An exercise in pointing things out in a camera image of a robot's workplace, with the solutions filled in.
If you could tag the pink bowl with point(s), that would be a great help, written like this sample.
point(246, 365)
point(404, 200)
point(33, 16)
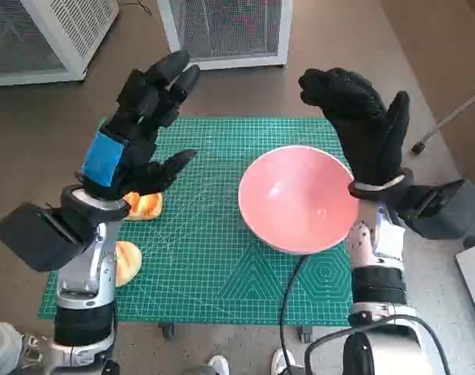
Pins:
point(300, 195)

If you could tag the white shoe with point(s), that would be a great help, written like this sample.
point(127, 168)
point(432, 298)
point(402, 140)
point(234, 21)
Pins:
point(220, 365)
point(280, 361)

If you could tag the person's leg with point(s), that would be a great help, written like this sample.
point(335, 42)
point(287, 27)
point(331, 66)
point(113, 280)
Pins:
point(1, 347)

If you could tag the green cutting mat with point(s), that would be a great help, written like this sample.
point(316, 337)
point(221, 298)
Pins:
point(206, 254)

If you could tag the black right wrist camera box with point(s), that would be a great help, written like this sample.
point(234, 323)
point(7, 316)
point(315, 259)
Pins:
point(436, 211)

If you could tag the black table caster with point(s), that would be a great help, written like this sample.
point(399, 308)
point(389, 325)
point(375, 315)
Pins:
point(306, 335)
point(167, 331)

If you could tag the small white mesh cabinet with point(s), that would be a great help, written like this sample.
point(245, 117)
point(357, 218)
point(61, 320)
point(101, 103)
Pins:
point(226, 27)

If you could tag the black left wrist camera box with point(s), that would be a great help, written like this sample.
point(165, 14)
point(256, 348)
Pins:
point(30, 238)

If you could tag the large white mesh cabinet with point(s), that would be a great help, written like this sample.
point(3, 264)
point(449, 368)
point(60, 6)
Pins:
point(81, 23)

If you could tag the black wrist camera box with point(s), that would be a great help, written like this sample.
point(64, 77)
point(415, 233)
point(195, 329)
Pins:
point(436, 211)
point(30, 238)

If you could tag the grey chair with caster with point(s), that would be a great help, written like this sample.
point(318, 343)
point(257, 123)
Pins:
point(448, 119)

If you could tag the person's shoe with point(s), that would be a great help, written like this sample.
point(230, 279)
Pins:
point(32, 345)

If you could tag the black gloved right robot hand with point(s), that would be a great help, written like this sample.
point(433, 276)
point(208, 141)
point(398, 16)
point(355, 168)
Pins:
point(362, 129)

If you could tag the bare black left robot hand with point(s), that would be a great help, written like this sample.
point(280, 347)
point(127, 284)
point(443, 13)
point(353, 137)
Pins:
point(104, 156)

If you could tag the round toy bread bun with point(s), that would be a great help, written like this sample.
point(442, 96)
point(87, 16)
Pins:
point(128, 261)

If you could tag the long toy bread loaf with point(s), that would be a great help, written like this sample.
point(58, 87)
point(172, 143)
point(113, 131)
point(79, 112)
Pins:
point(147, 207)

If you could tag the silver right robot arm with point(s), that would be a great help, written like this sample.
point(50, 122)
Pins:
point(372, 250)

